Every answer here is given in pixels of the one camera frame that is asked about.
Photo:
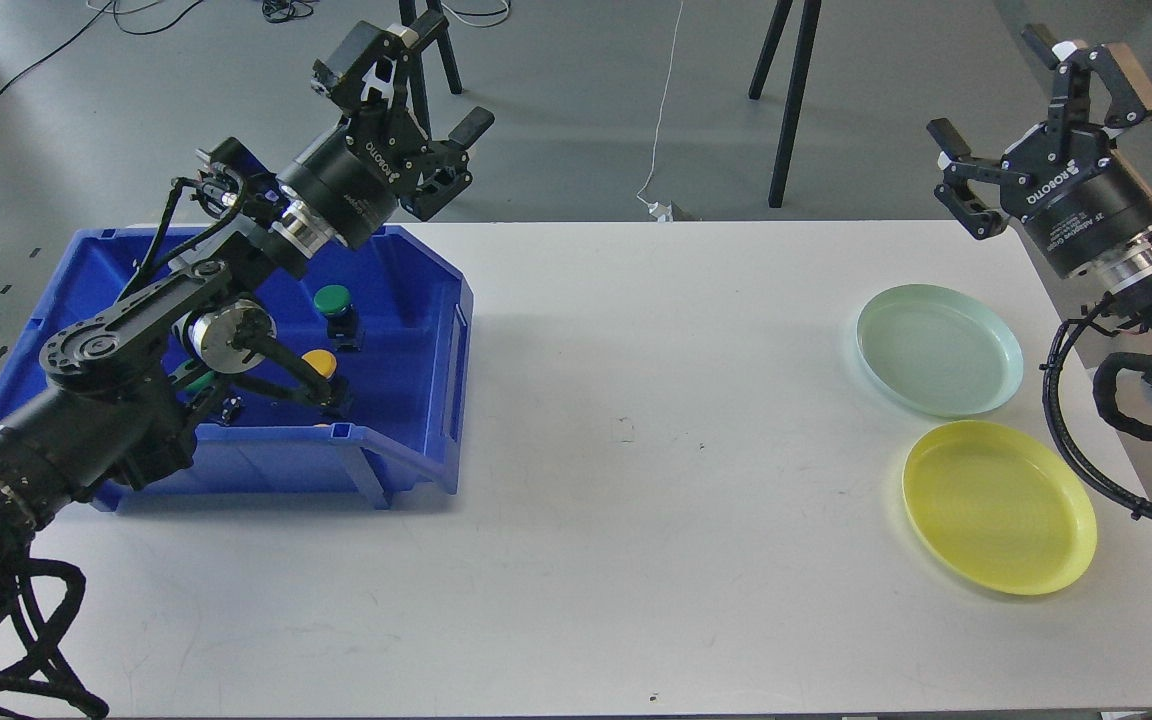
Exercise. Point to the yellow plastic plate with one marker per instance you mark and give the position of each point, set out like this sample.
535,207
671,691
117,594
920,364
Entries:
998,509

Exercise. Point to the blue plastic storage bin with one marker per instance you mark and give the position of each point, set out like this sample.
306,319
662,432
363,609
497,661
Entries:
406,383

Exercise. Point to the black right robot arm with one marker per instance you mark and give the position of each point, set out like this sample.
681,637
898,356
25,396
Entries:
1099,87

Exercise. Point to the black tripod leg right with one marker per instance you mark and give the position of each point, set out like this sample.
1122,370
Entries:
796,90

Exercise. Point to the black tripod leg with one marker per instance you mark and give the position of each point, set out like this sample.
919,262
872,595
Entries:
441,50
796,90

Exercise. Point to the light green plastic plate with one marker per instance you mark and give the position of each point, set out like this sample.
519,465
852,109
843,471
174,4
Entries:
937,351

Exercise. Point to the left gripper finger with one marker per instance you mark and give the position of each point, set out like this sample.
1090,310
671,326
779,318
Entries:
381,65
432,173

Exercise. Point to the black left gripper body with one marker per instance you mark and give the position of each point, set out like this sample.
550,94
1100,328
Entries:
352,175

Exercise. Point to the green push button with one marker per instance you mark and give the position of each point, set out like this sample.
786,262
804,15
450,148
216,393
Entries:
335,303
209,399

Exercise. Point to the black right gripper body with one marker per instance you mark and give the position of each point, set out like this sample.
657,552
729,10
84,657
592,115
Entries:
1075,209

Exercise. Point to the yellow push button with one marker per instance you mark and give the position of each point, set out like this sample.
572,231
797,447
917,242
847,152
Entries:
326,364

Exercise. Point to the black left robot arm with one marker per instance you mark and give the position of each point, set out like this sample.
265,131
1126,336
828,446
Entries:
127,388

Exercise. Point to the black tripod leg left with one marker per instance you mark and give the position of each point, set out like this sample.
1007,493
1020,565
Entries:
441,50

